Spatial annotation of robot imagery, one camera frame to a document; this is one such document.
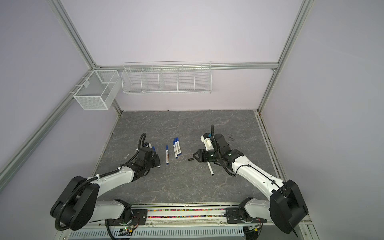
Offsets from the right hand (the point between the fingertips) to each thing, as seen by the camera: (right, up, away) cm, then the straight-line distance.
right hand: (196, 156), depth 80 cm
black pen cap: (-4, -5, +15) cm, 16 cm away
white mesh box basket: (-65, +40, +18) cm, 78 cm away
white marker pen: (-12, +3, +19) cm, 23 cm away
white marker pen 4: (+8, -9, +9) cm, 15 cm away
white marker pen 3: (-19, -1, +16) cm, 25 cm away
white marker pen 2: (-14, +1, +17) cm, 22 cm away
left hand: (-23, -4, +11) cm, 26 cm away
